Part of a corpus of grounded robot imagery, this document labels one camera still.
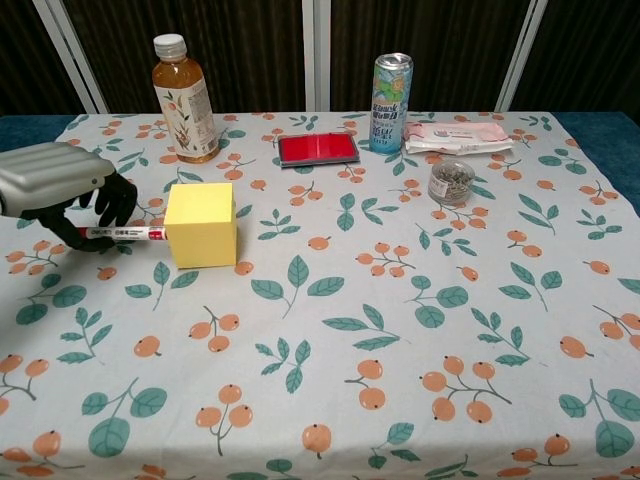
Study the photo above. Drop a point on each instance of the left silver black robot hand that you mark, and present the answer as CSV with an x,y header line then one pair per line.
x,y
55,172

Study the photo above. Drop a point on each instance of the red and white marker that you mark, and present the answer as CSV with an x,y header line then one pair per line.
x,y
127,233

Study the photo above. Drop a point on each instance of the yellow cube block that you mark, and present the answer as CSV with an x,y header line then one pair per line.
x,y
202,227

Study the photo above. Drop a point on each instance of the amber tea bottle white cap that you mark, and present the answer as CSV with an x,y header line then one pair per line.
x,y
186,115

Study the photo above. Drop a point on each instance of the red ink stamp pad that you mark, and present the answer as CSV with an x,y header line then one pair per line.
x,y
318,149

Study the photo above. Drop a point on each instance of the fruit and leaf print tablecloth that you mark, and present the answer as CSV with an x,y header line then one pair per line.
x,y
320,330

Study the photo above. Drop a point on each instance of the tall light blue drink can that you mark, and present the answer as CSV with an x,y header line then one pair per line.
x,y
390,107

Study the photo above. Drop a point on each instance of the clear tub of paper clips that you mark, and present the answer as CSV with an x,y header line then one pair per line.
x,y
451,182

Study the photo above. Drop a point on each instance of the pink white wet wipes pack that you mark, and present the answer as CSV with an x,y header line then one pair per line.
x,y
457,136

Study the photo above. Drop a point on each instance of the white metal frame post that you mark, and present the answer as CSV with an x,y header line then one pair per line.
x,y
70,52
317,55
520,52

